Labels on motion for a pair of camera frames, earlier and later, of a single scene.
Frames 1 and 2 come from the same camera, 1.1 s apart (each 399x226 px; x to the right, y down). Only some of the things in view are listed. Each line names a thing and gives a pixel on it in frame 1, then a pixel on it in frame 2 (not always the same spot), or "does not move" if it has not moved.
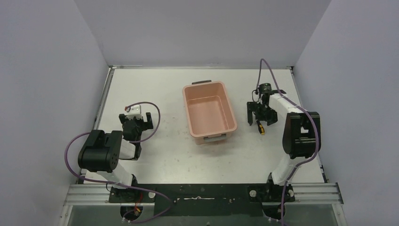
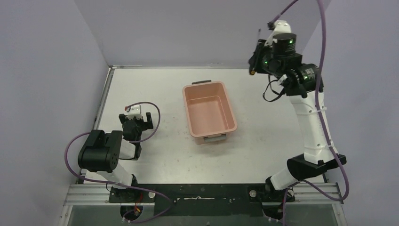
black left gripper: [136, 119] does not move
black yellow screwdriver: [261, 128] -> [252, 70]
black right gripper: [254, 107] -> [262, 42]
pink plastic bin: [210, 114] does not move
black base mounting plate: [206, 200] does not move
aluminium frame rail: [93, 195] does not move
